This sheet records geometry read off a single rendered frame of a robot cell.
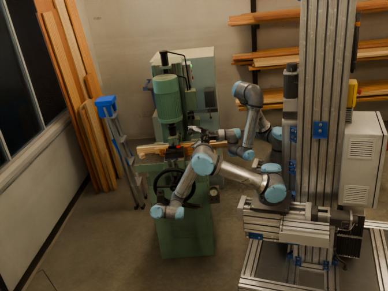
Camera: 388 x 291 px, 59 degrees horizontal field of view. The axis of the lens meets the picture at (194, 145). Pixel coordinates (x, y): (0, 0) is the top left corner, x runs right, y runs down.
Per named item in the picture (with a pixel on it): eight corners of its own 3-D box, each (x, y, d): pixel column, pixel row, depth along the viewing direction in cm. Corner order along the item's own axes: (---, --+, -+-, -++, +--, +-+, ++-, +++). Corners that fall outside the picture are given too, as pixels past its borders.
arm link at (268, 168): (279, 178, 208) (280, 159, 202) (283, 191, 196) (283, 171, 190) (260, 179, 210) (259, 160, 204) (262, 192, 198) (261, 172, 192)
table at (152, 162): (132, 179, 240) (131, 172, 238) (139, 159, 268) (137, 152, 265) (219, 172, 237) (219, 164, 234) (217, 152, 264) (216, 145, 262)
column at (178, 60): (164, 153, 281) (149, 65, 249) (166, 141, 300) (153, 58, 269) (191, 150, 279) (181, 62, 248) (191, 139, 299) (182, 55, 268)
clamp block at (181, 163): (164, 173, 238) (163, 161, 234) (165, 163, 250) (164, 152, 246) (186, 171, 237) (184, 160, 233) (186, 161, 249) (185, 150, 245)
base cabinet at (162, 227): (160, 259, 285) (146, 187, 254) (166, 215, 337) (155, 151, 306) (215, 255, 283) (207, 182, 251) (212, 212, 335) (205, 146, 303)
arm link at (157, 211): (163, 220, 195) (148, 219, 196) (165, 217, 206) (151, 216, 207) (164, 206, 196) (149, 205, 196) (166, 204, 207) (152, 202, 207)
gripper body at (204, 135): (199, 134, 228) (217, 133, 227) (199, 129, 236) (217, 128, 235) (200, 145, 231) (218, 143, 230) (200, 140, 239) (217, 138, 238)
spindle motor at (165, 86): (157, 125, 241) (150, 82, 227) (159, 116, 256) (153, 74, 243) (182, 123, 240) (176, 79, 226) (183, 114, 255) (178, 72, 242)
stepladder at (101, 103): (130, 211, 352) (92, 103, 301) (134, 197, 374) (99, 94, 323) (145, 209, 350) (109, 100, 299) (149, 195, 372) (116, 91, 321)
